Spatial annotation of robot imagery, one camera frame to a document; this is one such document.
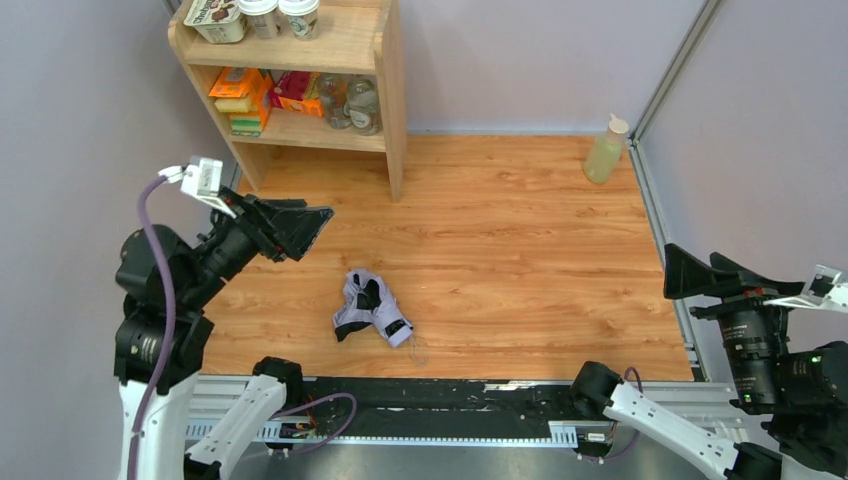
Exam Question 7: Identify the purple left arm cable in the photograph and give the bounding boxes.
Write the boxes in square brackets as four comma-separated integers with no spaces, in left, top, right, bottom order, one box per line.
[125,173,180,480]

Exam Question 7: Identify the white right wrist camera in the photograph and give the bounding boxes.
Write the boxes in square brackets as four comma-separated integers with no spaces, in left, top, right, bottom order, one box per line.
[764,265,847,314]

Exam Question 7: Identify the green liquid squeeze bottle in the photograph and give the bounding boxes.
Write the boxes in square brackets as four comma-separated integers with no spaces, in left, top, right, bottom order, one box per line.
[583,114,630,184]

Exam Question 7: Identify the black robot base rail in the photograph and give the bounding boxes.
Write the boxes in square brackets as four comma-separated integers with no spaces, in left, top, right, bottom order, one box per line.
[279,377,611,440]

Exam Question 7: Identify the white yogurt cup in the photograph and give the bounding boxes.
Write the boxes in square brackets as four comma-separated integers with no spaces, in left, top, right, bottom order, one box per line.
[237,0,280,40]

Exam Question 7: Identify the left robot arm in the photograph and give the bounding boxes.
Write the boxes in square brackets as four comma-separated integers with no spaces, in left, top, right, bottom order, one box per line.
[114,181,334,479]

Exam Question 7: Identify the chocolate yogurt tub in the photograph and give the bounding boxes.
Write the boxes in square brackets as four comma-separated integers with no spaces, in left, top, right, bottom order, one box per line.
[183,0,247,44]

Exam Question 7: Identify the yellow green sponge stack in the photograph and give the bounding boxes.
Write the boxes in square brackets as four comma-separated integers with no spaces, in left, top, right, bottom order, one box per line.
[214,94,271,137]

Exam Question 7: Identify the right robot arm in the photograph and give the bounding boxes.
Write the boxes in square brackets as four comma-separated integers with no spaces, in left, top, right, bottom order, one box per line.
[569,243,847,479]

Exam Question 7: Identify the labelled glass jar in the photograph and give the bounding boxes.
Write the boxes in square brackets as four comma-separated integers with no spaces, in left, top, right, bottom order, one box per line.
[346,75,382,136]

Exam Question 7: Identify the red snack package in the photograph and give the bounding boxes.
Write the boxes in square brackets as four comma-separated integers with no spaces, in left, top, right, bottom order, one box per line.
[268,71,323,117]

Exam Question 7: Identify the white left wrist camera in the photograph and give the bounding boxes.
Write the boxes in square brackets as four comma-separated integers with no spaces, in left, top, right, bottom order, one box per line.
[158,155,237,218]

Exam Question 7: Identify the white lidded cup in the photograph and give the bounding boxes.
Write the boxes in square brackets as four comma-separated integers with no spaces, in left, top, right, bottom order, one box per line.
[278,0,320,41]

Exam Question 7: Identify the clear glass jar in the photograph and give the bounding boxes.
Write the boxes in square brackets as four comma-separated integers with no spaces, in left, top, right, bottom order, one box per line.
[317,73,351,129]

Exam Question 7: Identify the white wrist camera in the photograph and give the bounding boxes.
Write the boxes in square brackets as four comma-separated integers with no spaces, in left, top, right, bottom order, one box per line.
[158,155,237,218]
[764,265,847,314]

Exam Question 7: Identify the wooden shelf unit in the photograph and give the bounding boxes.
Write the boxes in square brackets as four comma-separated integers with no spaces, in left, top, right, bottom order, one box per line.
[168,1,408,201]

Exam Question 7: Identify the lavender folding umbrella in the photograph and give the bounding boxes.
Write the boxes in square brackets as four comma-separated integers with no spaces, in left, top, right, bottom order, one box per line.
[332,268,429,367]

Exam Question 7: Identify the orange snack box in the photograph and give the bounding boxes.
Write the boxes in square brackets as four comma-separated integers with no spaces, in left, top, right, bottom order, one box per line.
[209,67,264,98]

